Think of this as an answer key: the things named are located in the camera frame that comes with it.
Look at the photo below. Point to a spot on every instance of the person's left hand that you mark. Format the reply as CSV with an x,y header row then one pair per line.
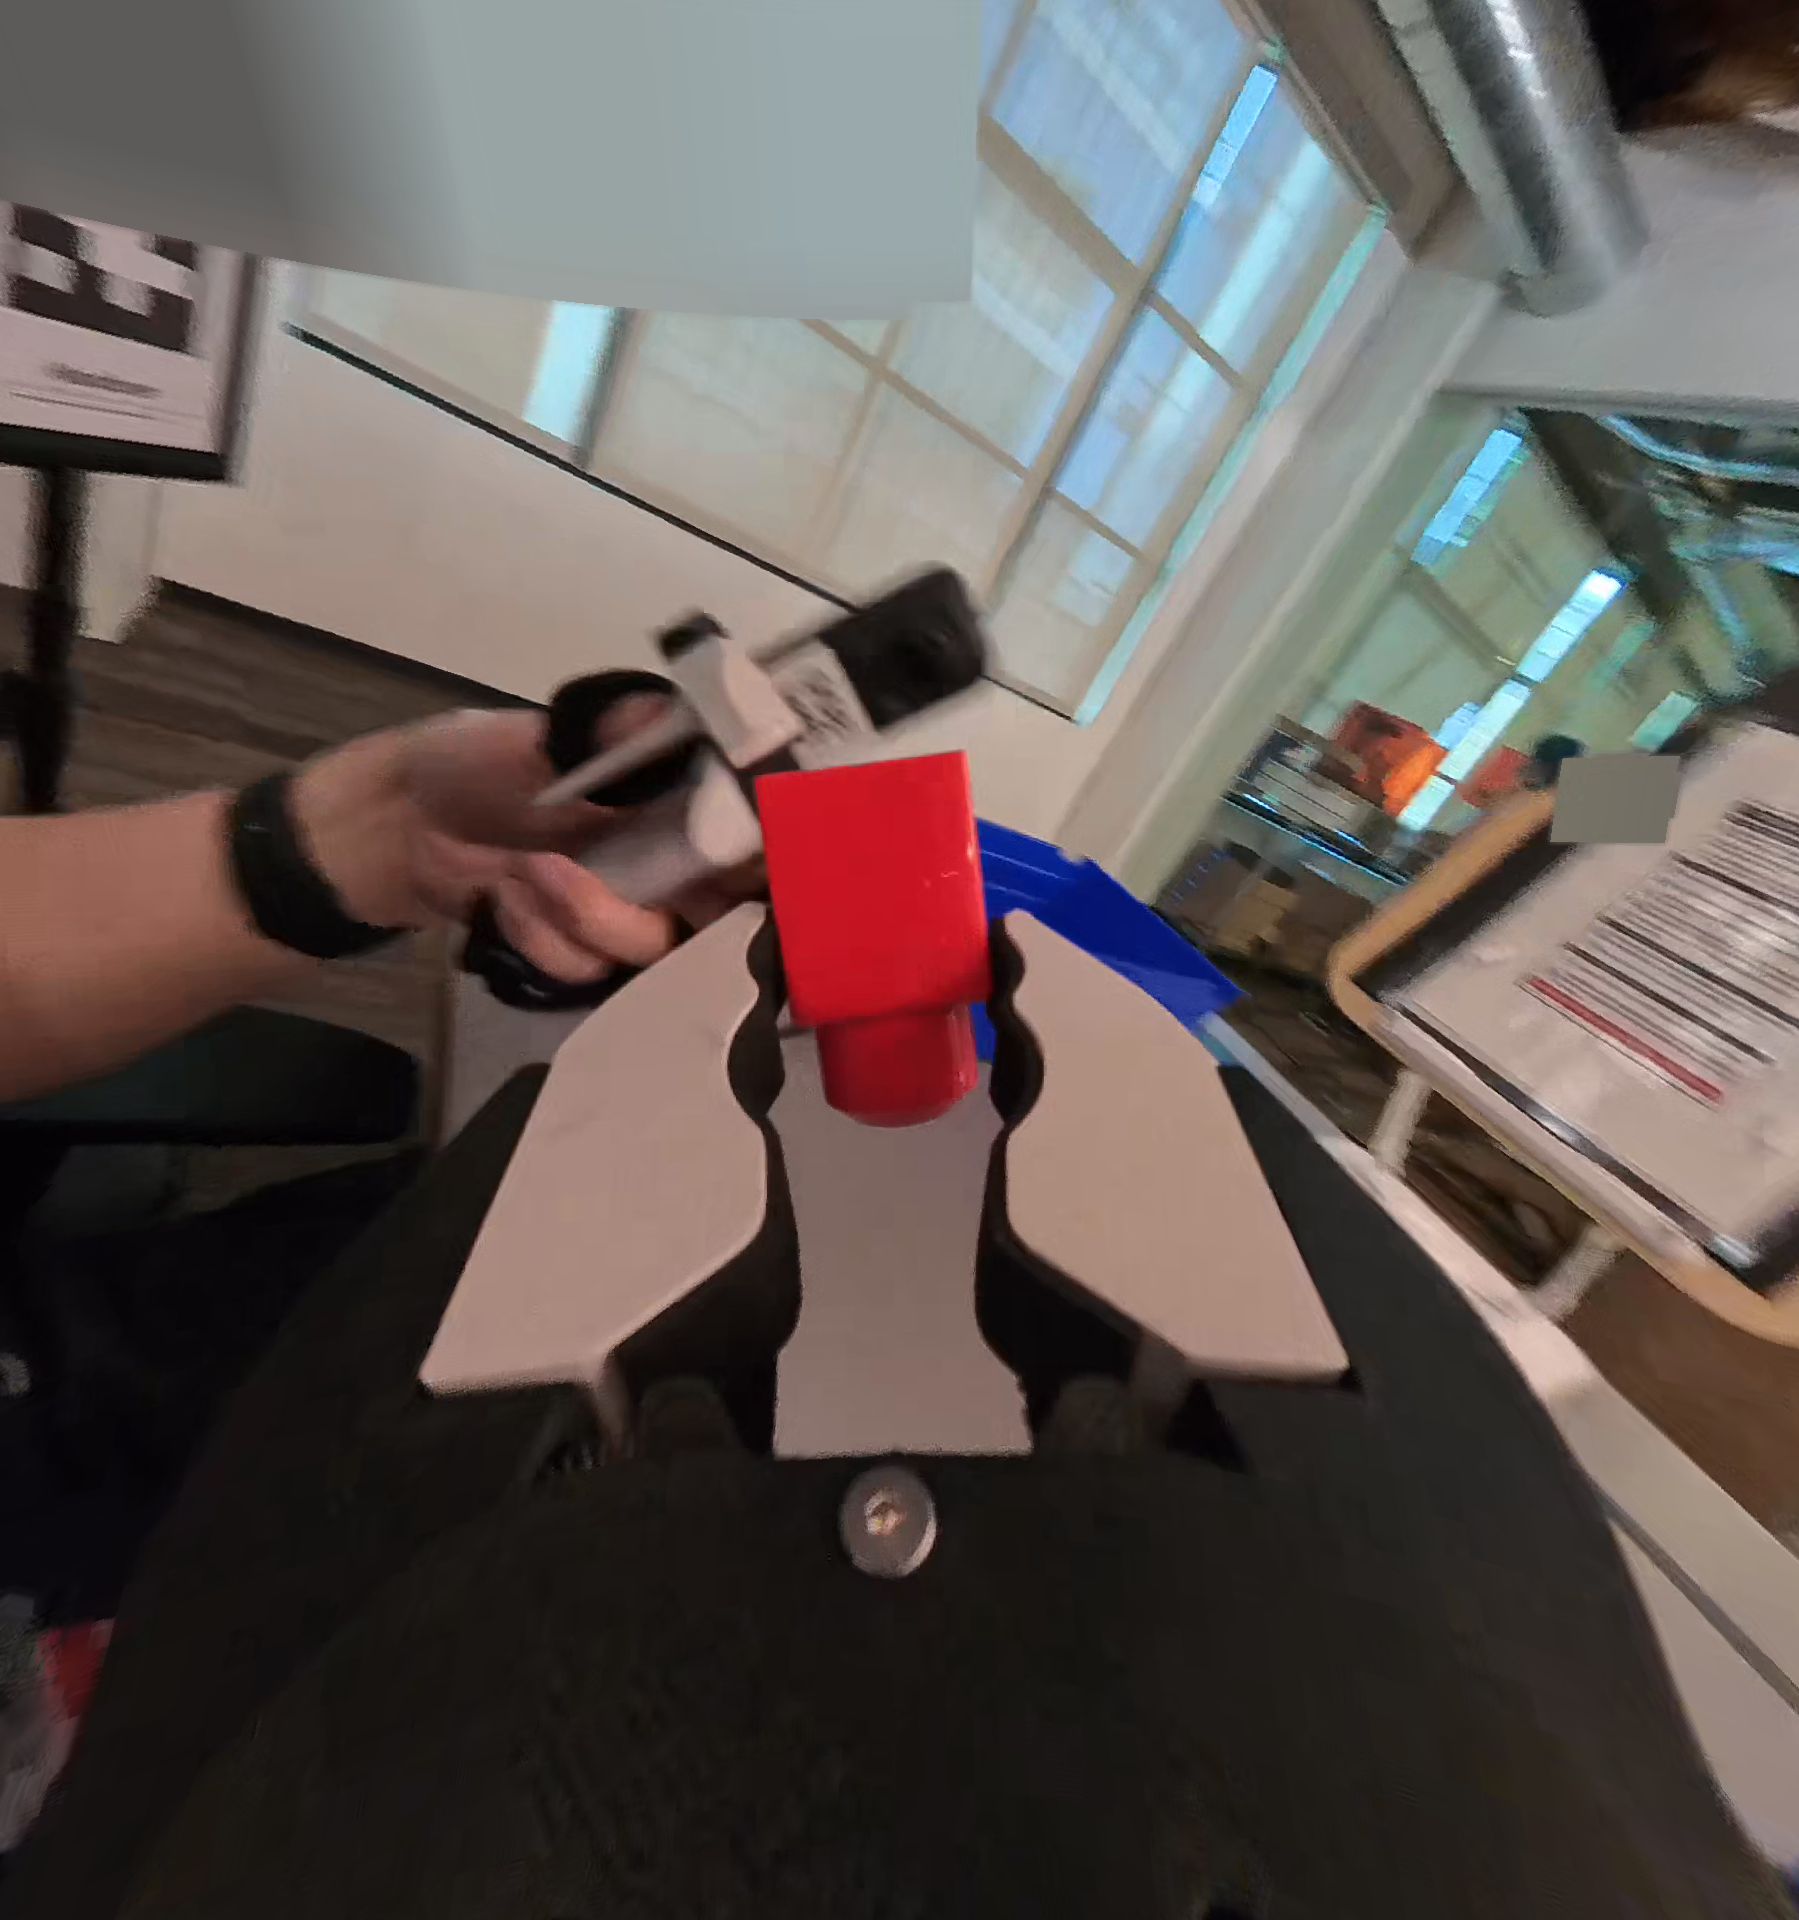
x,y
434,825

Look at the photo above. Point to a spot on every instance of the orange storage boxes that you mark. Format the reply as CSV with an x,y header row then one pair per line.
x,y
1378,749

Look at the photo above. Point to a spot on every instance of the metal shelf with boxes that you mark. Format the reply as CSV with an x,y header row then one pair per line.
x,y
1288,886

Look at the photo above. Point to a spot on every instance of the white framed window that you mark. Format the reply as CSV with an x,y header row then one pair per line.
x,y
1141,378

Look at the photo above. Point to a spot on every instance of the blue plastic bin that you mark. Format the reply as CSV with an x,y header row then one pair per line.
x,y
1093,917

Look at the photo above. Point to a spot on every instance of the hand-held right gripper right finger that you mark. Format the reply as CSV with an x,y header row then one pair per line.
x,y
1156,1199

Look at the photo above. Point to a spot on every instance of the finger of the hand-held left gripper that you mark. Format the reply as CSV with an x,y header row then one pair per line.
x,y
690,856
733,700

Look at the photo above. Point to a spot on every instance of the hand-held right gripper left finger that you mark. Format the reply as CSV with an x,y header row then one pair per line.
x,y
616,1199

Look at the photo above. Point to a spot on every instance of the black wristband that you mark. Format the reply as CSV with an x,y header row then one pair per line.
x,y
289,886

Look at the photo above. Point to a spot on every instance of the instruction sign on stand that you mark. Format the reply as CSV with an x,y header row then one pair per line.
x,y
1785,1320

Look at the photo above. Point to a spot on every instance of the silver spiral air duct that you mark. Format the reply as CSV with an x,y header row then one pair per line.
x,y
1527,136

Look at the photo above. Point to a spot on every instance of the framed marker sign on stand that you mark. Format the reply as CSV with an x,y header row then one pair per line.
x,y
89,378

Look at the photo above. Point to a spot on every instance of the person's left forearm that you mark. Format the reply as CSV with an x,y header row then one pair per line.
x,y
89,947

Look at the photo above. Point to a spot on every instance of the red block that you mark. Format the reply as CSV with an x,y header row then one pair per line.
x,y
877,886

